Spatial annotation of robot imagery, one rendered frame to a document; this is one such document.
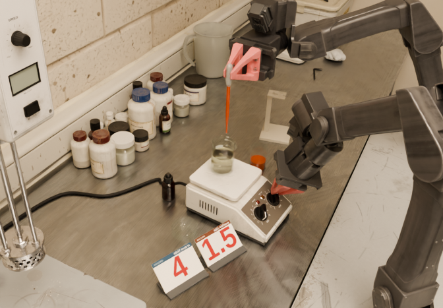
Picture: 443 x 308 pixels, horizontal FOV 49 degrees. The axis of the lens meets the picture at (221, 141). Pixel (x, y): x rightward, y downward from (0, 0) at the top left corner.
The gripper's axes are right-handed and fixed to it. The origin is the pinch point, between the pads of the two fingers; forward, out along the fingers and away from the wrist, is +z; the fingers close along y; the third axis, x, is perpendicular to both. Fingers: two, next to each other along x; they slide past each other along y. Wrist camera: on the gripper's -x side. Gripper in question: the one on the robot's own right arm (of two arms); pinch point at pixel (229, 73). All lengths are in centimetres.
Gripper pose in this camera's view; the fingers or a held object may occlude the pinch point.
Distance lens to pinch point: 93.5
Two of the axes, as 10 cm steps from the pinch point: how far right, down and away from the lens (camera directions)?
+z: -5.3, 4.7, -7.0
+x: -0.3, 8.2, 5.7
